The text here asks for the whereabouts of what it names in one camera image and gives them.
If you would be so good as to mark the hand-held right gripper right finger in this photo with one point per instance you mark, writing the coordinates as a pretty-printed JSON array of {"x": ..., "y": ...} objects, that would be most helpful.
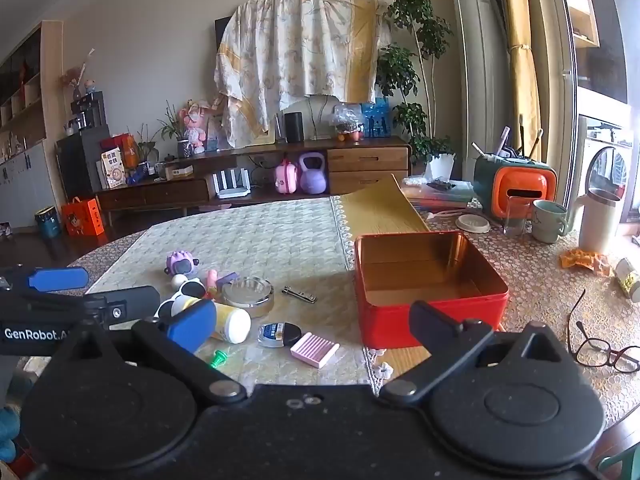
[{"x": 432, "y": 325}]

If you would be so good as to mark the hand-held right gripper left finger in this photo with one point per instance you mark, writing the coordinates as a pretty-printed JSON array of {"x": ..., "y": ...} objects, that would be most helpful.
[{"x": 192, "y": 325}]

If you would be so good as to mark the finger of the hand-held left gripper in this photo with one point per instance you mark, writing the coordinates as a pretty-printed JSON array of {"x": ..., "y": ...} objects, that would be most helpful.
[
  {"x": 57, "y": 278},
  {"x": 127, "y": 302}
]

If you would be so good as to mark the white sunglasses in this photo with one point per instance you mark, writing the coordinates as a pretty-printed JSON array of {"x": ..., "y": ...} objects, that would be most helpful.
[{"x": 192, "y": 290}]

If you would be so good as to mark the yellow and white bottle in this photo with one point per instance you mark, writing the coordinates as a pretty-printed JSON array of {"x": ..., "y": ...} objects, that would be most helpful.
[{"x": 232, "y": 322}]

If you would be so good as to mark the red tin box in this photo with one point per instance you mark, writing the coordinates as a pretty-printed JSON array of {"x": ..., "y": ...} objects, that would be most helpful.
[{"x": 390, "y": 325}]

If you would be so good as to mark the small white ball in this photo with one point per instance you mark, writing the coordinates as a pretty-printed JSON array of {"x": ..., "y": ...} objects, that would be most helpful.
[{"x": 179, "y": 280}]

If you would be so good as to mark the small pink tube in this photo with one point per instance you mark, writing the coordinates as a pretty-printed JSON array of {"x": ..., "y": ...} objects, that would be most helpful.
[{"x": 212, "y": 281}]

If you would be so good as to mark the purple block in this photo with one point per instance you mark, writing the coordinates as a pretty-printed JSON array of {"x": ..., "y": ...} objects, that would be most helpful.
[{"x": 227, "y": 278}]

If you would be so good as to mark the glass ashtray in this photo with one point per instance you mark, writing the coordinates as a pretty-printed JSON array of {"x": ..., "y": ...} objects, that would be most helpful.
[{"x": 247, "y": 299}]

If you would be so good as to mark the purple plastic toy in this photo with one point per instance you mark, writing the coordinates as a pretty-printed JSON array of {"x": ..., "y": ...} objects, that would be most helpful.
[{"x": 181, "y": 262}]

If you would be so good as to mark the person's left hand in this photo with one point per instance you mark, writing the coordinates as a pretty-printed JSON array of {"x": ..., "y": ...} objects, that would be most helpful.
[{"x": 7, "y": 435}]

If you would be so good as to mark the small green peg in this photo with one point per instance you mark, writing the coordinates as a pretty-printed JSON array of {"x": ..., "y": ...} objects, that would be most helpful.
[{"x": 219, "y": 359}]

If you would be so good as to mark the teal bucket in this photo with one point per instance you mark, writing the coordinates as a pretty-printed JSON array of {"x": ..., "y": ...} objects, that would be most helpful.
[{"x": 47, "y": 222}]

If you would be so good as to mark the orange gift bag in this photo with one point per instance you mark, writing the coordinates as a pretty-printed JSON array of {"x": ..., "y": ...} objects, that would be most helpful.
[{"x": 82, "y": 217}]

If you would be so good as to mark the black tape measure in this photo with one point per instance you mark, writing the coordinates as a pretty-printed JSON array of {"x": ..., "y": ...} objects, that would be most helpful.
[{"x": 279, "y": 335}]

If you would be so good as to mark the white shallow dish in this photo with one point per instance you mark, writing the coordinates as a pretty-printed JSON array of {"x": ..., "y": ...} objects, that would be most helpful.
[{"x": 472, "y": 223}]

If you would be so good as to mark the metal nail clipper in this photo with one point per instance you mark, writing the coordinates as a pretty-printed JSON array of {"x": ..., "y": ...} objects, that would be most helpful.
[{"x": 299, "y": 294}]

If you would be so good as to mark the black mini fridge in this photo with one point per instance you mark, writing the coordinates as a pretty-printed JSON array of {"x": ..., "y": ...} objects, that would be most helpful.
[{"x": 80, "y": 165}]

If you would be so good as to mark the pink ribbed block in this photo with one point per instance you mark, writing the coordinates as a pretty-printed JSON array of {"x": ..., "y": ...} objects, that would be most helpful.
[{"x": 315, "y": 350}]

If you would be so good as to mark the white snack bag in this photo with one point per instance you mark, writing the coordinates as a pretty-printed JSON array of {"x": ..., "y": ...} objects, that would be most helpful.
[{"x": 113, "y": 170}]

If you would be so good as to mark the cream quilted table cloth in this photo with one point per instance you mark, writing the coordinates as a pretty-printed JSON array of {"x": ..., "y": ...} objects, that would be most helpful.
[{"x": 280, "y": 240}]

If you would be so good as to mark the yellow table runner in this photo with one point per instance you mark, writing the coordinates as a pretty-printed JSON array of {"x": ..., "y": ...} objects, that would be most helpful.
[{"x": 380, "y": 210}]

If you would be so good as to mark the stack of books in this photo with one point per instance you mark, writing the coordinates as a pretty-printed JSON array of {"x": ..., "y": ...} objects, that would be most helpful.
[{"x": 440, "y": 197}]

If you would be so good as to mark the clear drinking glass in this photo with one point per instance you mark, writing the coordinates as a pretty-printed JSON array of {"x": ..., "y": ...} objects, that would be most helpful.
[{"x": 515, "y": 220}]

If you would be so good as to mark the dark red eyeglasses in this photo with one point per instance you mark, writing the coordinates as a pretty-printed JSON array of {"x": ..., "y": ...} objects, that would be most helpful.
[{"x": 569, "y": 327}]

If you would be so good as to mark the cream flat box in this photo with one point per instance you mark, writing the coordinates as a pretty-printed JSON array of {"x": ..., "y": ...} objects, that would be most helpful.
[{"x": 179, "y": 172}]

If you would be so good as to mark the small dark cloth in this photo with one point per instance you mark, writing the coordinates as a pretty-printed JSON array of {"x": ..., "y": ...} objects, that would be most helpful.
[{"x": 442, "y": 184}]

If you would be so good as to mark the white router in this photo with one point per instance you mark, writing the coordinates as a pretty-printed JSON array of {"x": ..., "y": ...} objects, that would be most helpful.
[{"x": 230, "y": 187}]

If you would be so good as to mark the red gift bag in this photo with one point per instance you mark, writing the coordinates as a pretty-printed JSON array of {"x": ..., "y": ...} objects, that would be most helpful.
[{"x": 127, "y": 147}]

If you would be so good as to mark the pale green mug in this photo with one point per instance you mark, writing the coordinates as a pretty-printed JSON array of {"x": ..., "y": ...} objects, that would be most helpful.
[{"x": 547, "y": 222}]

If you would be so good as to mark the white plant pot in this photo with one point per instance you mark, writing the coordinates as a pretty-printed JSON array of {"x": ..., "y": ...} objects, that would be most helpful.
[{"x": 440, "y": 166}]

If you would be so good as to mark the orange and green desk organizer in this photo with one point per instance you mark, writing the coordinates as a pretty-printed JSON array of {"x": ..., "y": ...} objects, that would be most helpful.
[{"x": 515, "y": 187}]

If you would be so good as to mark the orange snack wrapper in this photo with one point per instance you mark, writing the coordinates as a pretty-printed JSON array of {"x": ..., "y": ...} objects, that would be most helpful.
[{"x": 582, "y": 260}]

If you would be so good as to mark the black coffee machine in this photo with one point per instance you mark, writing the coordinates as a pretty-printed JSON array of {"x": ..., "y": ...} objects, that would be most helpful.
[{"x": 89, "y": 110}]

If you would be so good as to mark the pink toy suitcase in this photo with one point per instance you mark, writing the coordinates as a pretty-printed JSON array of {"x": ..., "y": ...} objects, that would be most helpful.
[{"x": 286, "y": 177}]

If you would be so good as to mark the potted orchid plant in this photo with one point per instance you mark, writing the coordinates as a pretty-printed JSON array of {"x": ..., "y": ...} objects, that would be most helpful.
[{"x": 175, "y": 132}]

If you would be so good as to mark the wooden television cabinet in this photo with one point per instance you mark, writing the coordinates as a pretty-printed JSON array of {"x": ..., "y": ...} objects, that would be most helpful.
[{"x": 360, "y": 160}]

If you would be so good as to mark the pink doll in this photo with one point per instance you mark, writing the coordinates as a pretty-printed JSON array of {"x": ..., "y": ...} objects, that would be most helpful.
[{"x": 195, "y": 127}]

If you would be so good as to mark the purple kettlebell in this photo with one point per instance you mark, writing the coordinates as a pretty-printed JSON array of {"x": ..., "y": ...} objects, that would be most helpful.
[{"x": 313, "y": 177}]

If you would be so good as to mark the white pitcher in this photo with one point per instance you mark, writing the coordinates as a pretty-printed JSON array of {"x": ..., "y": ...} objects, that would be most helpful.
[{"x": 597, "y": 225}]

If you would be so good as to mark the white pen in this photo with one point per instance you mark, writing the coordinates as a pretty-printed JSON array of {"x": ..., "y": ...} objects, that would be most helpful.
[{"x": 503, "y": 141}]

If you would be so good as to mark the vase of dried flowers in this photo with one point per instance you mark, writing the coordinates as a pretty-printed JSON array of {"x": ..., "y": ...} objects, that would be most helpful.
[{"x": 76, "y": 80}]

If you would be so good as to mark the small white jar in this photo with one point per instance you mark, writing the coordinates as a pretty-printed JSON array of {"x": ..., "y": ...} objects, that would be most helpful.
[{"x": 629, "y": 280}]

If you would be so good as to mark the blue printed box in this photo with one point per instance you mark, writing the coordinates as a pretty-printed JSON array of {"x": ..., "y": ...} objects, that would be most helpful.
[{"x": 375, "y": 119}]

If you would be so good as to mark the white upright device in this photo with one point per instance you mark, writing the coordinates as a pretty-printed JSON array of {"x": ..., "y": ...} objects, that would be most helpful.
[{"x": 279, "y": 127}]

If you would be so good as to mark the black speaker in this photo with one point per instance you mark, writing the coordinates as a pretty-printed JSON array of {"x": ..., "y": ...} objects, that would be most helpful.
[{"x": 294, "y": 127}]

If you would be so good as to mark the plastic bag of fruit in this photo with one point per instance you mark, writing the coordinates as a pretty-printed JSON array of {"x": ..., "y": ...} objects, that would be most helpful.
[{"x": 346, "y": 120}]

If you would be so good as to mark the cream fan-shaped ornament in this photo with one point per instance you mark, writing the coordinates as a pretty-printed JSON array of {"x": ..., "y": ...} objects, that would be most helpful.
[{"x": 320, "y": 120}]

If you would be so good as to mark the white washing machine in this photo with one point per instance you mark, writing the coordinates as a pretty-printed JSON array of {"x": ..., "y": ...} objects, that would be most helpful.
[{"x": 607, "y": 160}]

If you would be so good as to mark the standing air conditioner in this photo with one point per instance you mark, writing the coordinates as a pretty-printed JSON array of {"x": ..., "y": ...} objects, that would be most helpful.
[{"x": 475, "y": 85}]

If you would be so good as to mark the yellow curtain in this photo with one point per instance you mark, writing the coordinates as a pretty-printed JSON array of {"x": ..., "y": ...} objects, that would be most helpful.
[{"x": 520, "y": 85}]

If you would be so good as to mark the black television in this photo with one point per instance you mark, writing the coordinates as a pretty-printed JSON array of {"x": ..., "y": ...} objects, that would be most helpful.
[{"x": 222, "y": 30}]

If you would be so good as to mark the tall green houseplant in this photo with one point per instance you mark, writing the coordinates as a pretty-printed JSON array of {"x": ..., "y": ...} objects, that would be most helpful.
[{"x": 415, "y": 35}]

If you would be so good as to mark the floral cloth cover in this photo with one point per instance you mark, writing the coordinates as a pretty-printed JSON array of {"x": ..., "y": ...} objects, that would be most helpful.
[{"x": 300, "y": 45}]

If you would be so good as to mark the wooden wall cabinet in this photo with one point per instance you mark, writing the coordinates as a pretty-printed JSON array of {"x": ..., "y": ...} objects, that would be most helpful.
[{"x": 47, "y": 85}]

